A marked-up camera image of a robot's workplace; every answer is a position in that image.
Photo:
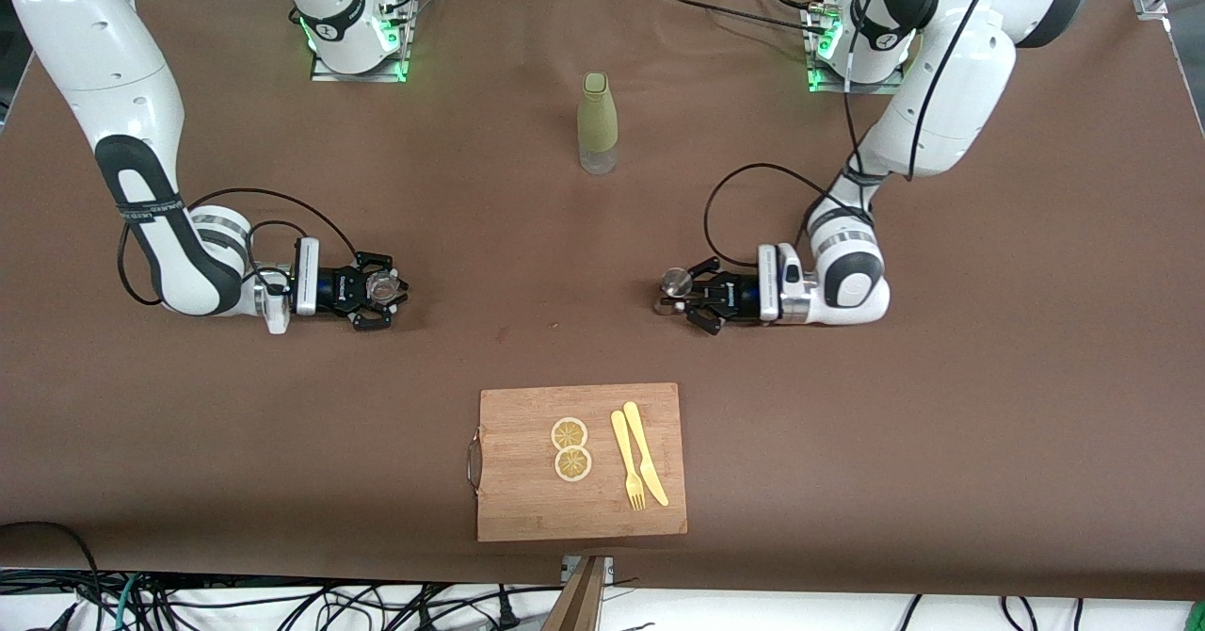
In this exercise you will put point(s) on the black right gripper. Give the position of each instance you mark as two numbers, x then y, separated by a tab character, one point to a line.
333	288

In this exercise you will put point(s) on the lemon slice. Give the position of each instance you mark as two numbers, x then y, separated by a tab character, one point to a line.
572	464
569	433

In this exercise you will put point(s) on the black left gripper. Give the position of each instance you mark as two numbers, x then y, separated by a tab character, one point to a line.
737	295

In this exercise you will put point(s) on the wooden cutting board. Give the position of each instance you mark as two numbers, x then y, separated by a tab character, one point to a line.
527	499

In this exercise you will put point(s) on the wooden post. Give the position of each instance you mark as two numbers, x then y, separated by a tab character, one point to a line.
576	607

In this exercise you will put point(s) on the yellow plastic knife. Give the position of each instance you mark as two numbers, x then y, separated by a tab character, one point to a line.
640	443

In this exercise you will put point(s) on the yellow plastic fork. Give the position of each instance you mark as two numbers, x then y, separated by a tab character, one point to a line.
622	443

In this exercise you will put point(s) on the green sleeved glass bottle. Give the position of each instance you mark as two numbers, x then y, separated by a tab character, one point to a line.
597	122

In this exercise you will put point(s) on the clear glass beaker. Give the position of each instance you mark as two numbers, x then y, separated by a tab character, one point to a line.
381	284

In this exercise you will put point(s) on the steel double jigger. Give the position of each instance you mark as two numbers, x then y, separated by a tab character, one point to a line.
674	281

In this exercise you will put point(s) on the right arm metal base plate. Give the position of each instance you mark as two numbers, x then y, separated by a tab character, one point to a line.
400	66

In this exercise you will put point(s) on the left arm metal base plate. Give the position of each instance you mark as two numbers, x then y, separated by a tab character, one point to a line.
819	80

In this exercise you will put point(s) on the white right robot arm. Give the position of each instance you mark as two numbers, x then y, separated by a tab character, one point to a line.
94	47

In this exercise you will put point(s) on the brown table cover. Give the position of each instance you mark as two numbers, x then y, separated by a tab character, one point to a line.
847	424

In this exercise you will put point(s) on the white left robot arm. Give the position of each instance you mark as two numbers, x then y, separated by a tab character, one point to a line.
951	94

